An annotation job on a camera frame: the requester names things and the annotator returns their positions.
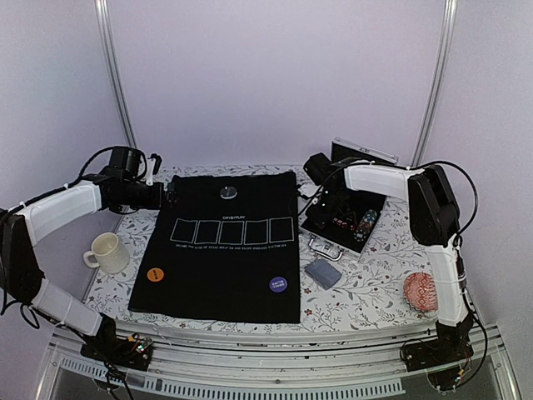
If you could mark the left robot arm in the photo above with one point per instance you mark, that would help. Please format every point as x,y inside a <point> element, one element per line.
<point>126,181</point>

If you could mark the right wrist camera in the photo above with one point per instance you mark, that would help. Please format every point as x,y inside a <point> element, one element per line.
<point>306,190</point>

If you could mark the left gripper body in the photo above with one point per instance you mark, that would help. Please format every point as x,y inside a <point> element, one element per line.
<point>168,203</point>

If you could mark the right blue chip stack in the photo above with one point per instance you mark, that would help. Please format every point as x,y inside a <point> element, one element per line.
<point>365,226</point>

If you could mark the aluminium poker chip case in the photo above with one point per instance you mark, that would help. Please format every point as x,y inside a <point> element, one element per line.
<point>324,171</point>

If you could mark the clear acrylic dealer button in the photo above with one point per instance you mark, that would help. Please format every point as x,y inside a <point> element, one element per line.
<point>228,192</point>

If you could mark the aluminium frame post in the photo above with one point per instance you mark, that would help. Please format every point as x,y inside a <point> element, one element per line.
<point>442,56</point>
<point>111,60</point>

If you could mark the left aluminium frame post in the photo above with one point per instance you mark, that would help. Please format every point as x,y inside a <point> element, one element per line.
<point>111,60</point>

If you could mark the cream ceramic mug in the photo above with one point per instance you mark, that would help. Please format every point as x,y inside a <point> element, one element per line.
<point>108,254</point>

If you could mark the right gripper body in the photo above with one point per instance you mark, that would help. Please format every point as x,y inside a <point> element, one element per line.
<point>332,203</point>

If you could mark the orange big blind button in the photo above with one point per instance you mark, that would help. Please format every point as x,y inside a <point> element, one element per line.
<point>155,274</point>

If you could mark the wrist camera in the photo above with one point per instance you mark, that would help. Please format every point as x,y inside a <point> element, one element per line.
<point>153,164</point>
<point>306,190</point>

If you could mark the purple small blind button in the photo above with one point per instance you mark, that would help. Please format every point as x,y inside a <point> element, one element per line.
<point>278,284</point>

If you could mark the black poker playing mat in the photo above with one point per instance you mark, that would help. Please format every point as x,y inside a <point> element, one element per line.
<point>219,255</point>

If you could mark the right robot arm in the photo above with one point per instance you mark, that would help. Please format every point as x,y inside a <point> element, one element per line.
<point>434,224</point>

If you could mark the right aluminium frame post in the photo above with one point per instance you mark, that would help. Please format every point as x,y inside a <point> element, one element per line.
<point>442,56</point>

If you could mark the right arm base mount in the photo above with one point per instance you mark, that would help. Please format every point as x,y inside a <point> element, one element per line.
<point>448,359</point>

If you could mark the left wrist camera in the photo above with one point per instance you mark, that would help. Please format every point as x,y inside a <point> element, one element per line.
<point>153,164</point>

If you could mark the red black chip row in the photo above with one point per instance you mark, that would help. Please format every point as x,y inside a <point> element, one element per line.
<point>347,221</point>

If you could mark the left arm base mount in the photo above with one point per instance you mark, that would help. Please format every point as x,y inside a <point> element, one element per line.
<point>134,352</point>

